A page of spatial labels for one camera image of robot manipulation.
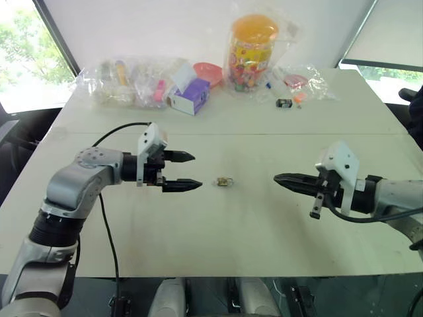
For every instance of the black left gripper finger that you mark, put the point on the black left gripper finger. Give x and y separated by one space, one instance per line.
181 185
178 156

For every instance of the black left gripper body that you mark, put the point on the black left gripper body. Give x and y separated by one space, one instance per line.
153 165

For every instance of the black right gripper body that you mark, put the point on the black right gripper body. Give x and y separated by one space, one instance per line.
330 188

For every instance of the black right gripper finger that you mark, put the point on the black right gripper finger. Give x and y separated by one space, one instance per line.
304 190
297 178

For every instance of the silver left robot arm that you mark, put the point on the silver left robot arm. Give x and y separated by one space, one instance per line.
69 185

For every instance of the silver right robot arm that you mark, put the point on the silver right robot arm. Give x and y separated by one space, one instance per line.
393 198

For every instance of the purple and white box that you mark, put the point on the purple and white box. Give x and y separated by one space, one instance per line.
191 97

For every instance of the pink small item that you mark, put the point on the pink small item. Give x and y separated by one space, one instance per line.
159 90

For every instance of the small black box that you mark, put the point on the small black box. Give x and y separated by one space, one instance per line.
284 103

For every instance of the small orange item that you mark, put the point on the small orange item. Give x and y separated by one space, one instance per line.
299 97

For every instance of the clear bag of small items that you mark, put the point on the clear bag of small items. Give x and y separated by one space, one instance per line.
138 82

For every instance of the pink plastic bowl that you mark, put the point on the pink plastic bowl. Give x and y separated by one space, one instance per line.
207 72

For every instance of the crumpled clear bag with toys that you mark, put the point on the crumpled clear bag with toys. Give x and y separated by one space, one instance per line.
317 82

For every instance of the yellow tube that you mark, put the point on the yellow tube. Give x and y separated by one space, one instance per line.
121 72

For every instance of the silver rounded robot leg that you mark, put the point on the silver rounded robot leg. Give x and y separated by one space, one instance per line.
167 297
257 297

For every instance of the black chair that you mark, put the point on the black chair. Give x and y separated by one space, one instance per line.
414 112

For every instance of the orange-lid candy jar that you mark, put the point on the orange-lid candy jar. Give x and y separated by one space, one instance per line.
251 49

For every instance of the dark office chair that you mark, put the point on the dark office chair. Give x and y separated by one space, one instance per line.
20 138

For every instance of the clear bag around jar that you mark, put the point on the clear bag around jar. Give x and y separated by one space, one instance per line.
287 33

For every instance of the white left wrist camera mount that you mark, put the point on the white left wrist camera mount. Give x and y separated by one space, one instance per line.
150 138

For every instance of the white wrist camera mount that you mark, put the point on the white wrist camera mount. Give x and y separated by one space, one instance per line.
343 162
150 138

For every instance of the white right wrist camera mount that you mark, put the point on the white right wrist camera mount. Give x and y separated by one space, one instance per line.
343 162

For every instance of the black bracket under table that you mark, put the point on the black bracket under table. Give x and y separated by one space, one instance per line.
301 302
119 307

